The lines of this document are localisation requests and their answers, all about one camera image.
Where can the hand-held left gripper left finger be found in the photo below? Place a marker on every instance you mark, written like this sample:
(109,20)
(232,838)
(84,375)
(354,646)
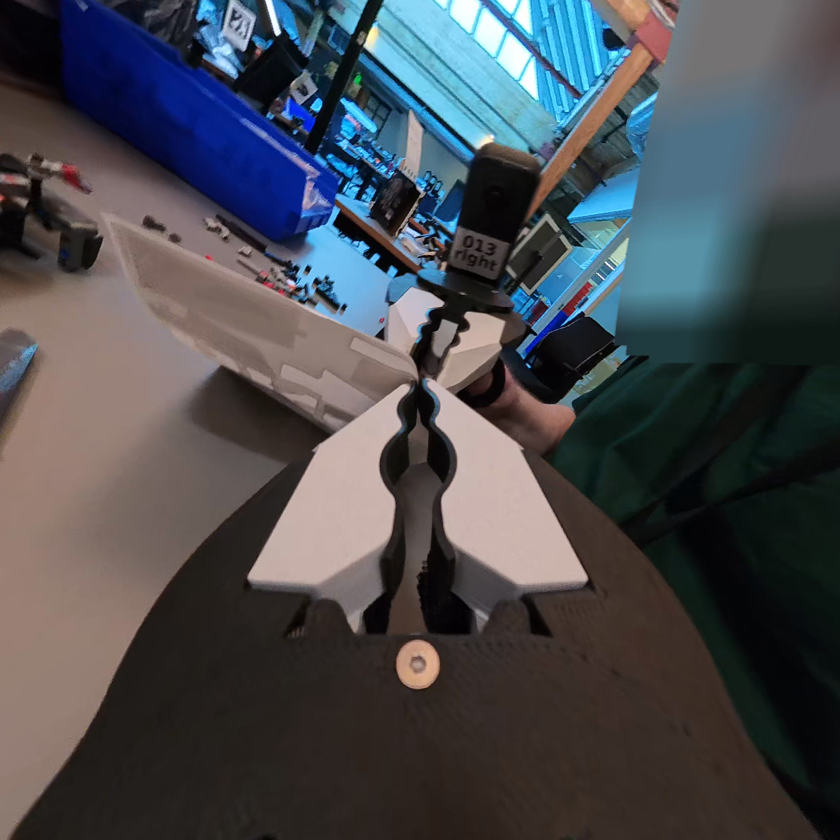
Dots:
(334,518)

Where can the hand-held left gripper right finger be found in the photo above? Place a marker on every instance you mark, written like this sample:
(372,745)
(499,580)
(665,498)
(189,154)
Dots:
(505,518)

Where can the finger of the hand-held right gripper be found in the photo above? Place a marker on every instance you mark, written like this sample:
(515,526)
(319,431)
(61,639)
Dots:
(476,348)
(401,321)

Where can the white instruction booklet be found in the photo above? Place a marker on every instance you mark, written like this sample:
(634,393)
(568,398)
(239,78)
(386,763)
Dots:
(216,295)

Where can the cluster of small lego pieces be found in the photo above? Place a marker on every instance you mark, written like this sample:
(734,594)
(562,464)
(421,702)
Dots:
(283,281)

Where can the long black lego beam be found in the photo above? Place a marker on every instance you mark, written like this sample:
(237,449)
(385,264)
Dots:
(243,233)

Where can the large grey lego model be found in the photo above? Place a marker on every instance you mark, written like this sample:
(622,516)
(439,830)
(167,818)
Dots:
(72,239)

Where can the grey lego panel orange stripe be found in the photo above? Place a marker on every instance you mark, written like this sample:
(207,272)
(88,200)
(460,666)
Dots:
(13,361)

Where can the person's right hand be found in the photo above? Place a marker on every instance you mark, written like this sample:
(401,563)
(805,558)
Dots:
(531,417)

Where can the grey monitor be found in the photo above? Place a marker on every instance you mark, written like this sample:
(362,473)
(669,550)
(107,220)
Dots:
(541,253)

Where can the wooden desk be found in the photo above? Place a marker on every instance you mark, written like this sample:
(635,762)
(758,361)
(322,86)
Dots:
(377,239)

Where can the black chair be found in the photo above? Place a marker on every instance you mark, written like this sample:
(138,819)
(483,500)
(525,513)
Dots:
(577,354)

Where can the black box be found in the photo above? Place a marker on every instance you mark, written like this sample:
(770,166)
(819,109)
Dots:
(394,203)

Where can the white panel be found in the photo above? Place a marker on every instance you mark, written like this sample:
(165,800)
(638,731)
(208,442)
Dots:
(412,144)

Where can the slanted wooden beam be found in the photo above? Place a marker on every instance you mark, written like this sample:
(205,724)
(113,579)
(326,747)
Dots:
(590,124)

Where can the black pole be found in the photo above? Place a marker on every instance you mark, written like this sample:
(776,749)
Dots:
(341,72)

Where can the blue plastic bin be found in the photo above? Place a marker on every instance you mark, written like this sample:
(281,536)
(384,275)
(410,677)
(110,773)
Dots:
(197,124)

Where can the black and white marker tag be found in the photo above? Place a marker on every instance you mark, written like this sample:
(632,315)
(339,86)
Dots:
(239,23)

